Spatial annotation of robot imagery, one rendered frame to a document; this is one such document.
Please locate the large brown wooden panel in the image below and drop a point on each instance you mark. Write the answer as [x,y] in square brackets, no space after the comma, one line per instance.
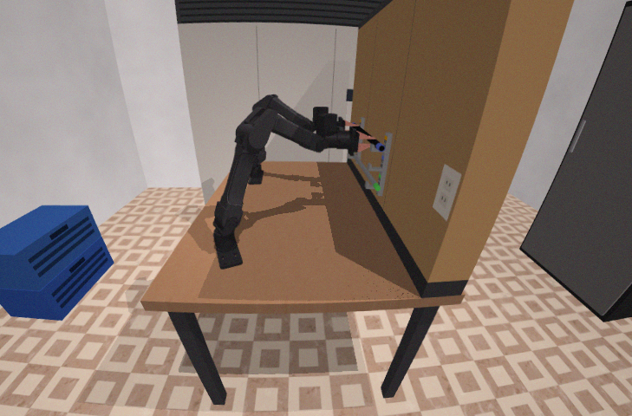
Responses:
[458,83]

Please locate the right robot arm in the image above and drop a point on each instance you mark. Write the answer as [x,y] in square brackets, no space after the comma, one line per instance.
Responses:
[228,212]

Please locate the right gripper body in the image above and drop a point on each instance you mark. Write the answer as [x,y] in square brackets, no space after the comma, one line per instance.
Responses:
[349,140]

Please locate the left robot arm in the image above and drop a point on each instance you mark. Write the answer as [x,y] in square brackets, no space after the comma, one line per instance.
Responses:
[289,114]

